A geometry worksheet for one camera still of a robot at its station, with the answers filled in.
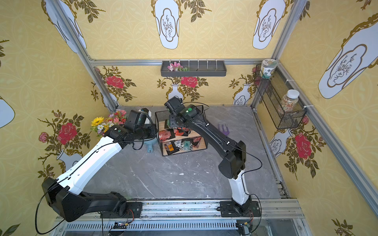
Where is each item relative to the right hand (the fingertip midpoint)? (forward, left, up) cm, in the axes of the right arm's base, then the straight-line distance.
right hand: (181, 118), depth 83 cm
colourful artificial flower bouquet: (-4, +47, -4) cm, 47 cm away
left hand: (-8, +15, 0) cm, 17 cm away
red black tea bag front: (-8, +9, -6) cm, 13 cm away
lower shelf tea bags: (-6, -2, -20) cm, 21 cm away
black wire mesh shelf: (-10, +5, -8) cm, 14 cm away
